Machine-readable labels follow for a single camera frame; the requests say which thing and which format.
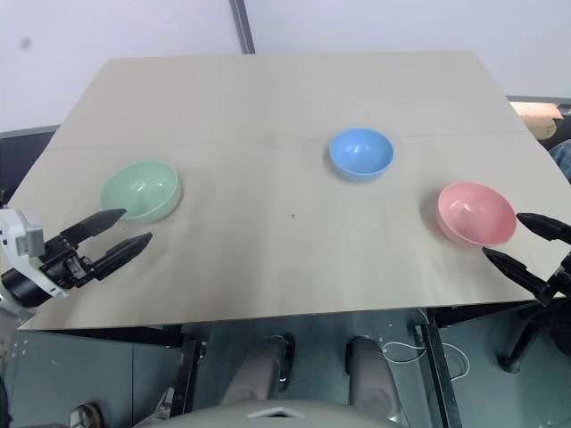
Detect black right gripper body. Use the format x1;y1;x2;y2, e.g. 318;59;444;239
541;251;571;300

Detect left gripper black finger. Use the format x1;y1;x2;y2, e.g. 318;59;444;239
60;207;128;244
90;232;154;283

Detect grey robot right leg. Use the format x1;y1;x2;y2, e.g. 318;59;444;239
344;335;401;421

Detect black office chair base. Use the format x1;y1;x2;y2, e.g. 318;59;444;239
496;299;571;375

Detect dark side table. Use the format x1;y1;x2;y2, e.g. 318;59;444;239
0;124;62;207

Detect green bowl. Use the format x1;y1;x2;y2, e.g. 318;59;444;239
99;160;184;226

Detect grey robot leg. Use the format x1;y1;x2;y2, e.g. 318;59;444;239
221;333;296;414
344;335;401;421

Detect blue bowl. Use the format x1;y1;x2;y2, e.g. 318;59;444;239
328;127;396;184

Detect grey robot left leg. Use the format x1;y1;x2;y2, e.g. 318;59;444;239
221;333;296;414

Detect person's blue jeans leg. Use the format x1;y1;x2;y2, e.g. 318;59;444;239
547;138;571;185

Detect black table leg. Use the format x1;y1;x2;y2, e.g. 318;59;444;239
413;309;466;428
168;334;207;421

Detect grey wall pillar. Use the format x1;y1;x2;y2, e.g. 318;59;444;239
228;0;257;53

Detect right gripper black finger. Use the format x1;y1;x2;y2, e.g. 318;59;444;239
516;212;571;244
482;247;555;307

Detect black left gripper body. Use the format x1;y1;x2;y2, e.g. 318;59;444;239
40;235;98;292

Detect pink bowl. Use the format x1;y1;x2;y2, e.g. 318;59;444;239
436;180;519;248

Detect grey robot torso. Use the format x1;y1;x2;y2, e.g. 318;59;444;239
132;393;450;428

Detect white cable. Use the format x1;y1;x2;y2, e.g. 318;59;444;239
382;340;472;381

